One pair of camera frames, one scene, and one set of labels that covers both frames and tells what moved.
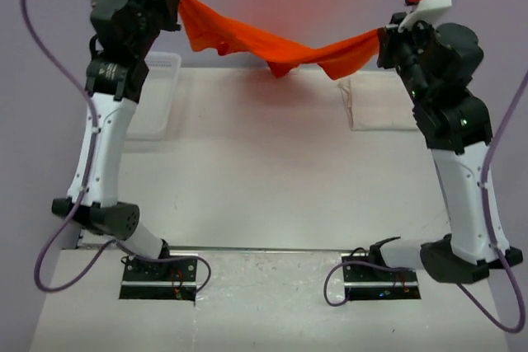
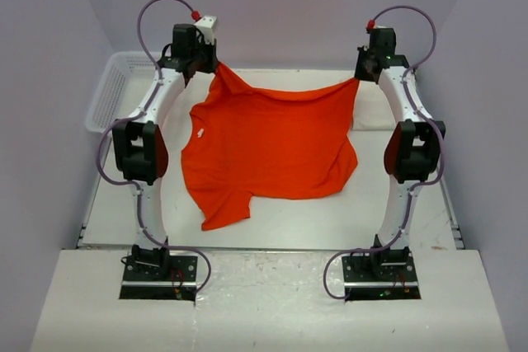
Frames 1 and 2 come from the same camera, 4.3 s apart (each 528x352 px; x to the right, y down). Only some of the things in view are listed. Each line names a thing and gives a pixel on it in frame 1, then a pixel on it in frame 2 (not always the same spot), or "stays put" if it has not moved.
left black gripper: x=169 y=3 -> x=212 y=63
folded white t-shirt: x=378 y=100 stays put
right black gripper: x=391 y=37 -> x=360 y=74
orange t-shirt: x=206 y=28 -> x=238 y=141
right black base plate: x=370 y=283 stays put
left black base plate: x=161 y=280 stays put
